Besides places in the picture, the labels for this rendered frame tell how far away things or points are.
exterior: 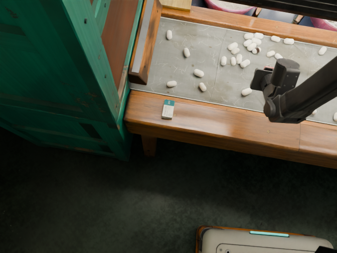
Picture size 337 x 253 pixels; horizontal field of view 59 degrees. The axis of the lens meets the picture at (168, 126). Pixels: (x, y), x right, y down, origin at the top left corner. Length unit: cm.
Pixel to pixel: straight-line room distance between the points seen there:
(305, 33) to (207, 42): 36
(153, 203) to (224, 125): 84
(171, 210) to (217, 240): 36
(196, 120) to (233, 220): 90
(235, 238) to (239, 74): 76
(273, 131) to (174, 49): 45
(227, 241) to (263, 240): 17
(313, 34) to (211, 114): 49
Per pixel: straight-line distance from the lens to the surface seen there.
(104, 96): 68
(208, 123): 100
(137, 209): 171
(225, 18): 118
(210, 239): 147
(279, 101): 76
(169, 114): 97
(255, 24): 120
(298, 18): 124
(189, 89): 106
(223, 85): 108
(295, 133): 108
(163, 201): 171
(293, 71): 79
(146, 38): 99
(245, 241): 150
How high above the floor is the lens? 171
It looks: 75 degrees down
